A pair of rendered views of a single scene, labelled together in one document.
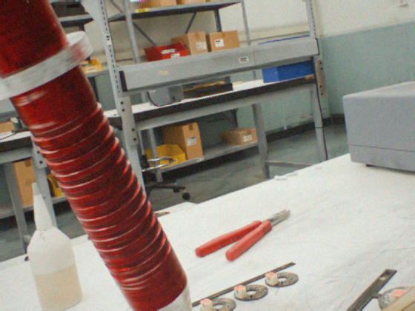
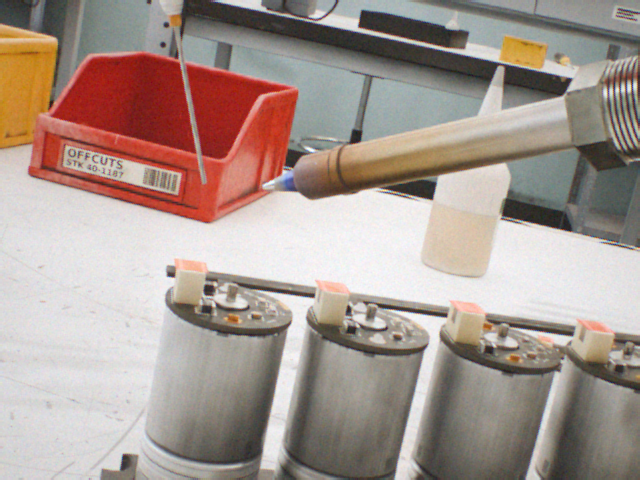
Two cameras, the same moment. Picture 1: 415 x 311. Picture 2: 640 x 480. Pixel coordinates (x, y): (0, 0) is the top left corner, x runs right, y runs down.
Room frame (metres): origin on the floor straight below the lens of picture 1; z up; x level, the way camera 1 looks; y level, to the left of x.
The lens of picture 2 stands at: (-0.03, -0.13, 0.88)
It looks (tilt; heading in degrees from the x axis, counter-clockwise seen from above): 14 degrees down; 37
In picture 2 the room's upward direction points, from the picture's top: 12 degrees clockwise
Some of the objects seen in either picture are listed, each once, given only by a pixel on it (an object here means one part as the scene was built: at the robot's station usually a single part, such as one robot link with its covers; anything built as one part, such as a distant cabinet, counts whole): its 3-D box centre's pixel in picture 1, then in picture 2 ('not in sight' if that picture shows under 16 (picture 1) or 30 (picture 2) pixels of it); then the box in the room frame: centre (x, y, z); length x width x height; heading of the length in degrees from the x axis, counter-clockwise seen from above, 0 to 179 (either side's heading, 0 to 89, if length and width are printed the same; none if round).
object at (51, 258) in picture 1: (48, 243); (476, 168); (0.41, 0.13, 0.80); 0.03 x 0.03 x 0.10
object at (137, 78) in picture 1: (230, 64); not in sight; (2.99, -0.23, 0.90); 1.30 x 0.06 x 0.12; 122
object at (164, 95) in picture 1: (165, 95); not in sight; (2.94, 0.14, 0.80); 0.15 x 0.12 x 0.10; 51
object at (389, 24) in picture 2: not in sight; (414, 29); (2.22, 1.44, 0.77); 0.24 x 0.16 x 0.04; 107
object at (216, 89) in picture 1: (207, 90); not in sight; (3.11, -0.09, 0.77); 0.24 x 0.16 x 0.04; 121
